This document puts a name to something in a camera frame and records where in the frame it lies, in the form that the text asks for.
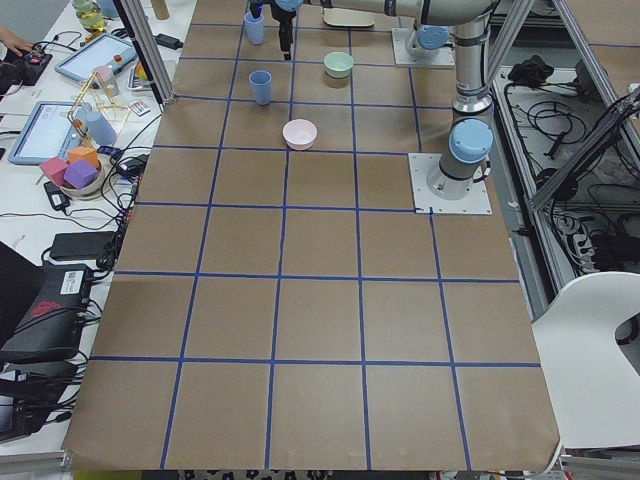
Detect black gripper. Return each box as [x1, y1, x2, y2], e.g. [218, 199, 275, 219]
[249, 0, 268, 16]
[277, 7, 296, 61]

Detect light blue cup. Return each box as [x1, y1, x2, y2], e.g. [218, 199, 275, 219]
[244, 12, 264, 45]
[248, 70, 272, 106]

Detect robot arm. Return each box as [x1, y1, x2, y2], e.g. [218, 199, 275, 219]
[315, 0, 497, 122]
[249, 1, 449, 60]

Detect mint green bowl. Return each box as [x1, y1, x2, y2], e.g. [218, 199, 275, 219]
[323, 51, 354, 79]

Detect pink bowl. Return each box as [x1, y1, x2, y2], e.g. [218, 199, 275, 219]
[282, 119, 318, 151]

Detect cardboard tube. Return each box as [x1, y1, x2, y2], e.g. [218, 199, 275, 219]
[151, 0, 170, 21]

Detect teach pendant tablet far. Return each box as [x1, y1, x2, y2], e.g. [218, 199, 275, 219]
[54, 33, 137, 82]

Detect teach pendant tablet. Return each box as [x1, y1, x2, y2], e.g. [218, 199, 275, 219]
[54, 33, 137, 82]
[8, 101, 81, 165]

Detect remote control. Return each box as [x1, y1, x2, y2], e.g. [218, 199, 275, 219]
[129, 101, 151, 117]

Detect pink cup on desk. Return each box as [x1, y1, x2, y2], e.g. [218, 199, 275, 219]
[93, 65, 120, 97]

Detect blue bottle on desk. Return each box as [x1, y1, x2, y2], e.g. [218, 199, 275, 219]
[86, 110, 117, 146]

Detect teach pendant tablet near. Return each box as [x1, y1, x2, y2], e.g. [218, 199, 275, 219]
[8, 101, 81, 165]

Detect bowl of foam cubes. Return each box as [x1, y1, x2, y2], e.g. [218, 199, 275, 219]
[40, 146, 106, 200]

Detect black power adapter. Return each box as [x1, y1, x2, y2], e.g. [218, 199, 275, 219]
[43, 181, 70, 211]

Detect black computer box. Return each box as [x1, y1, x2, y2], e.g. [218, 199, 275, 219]
[1, 263, 92, 365]

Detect white chair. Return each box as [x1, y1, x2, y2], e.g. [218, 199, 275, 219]
[533, 272, 639, 449]

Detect aluminium frame post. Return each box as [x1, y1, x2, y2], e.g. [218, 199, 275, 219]
[114, 0, 176, 105]

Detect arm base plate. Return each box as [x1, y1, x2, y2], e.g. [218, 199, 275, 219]
[408, 153, 492, 215]
[391, 28, 455, 70]

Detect gold wire rack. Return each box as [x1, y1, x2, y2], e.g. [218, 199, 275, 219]
[67, 73, 131, 147]

